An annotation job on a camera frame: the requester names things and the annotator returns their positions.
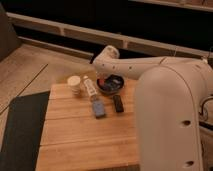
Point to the dark ceramic bowl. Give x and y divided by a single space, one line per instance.
112 85

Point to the stack of white cups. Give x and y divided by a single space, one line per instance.
74 82

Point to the black rectangular block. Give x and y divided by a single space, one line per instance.
118 103

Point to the white wooden shelf rail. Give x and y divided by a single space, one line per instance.
105 38

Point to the blue sponge block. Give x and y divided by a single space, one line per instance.
98 108

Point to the dark floor mat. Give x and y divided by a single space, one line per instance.
23 132

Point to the clear plastic bottle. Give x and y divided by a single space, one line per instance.
90 88

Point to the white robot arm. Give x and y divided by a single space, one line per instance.
167 99

